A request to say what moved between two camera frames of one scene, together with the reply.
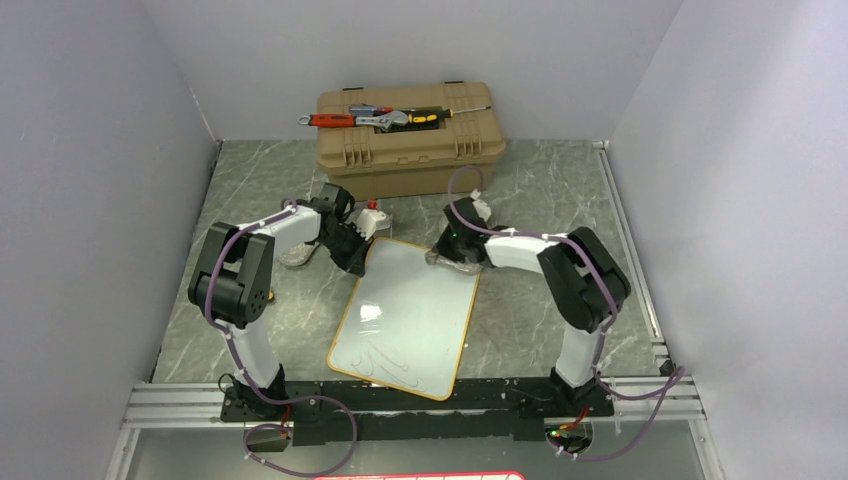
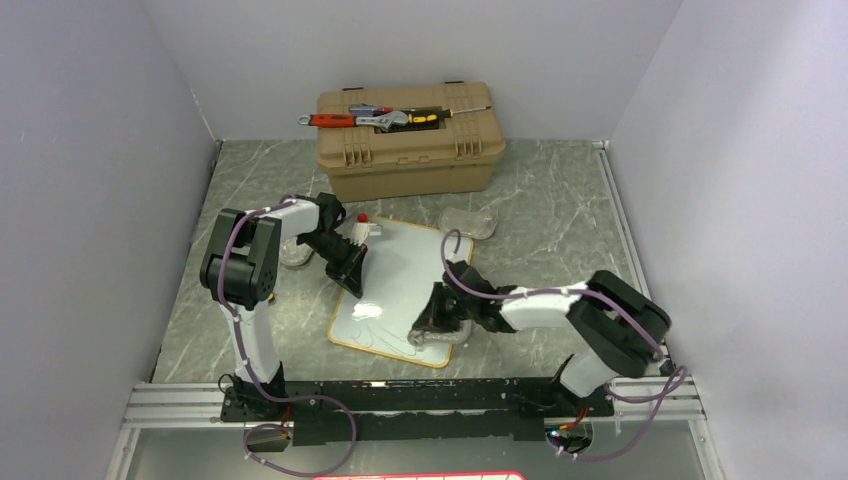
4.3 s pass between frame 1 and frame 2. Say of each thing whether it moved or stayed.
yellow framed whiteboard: moved
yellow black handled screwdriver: stayed
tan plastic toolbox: stayed
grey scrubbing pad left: stayed
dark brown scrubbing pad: moved
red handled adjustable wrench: stayed
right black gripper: moved
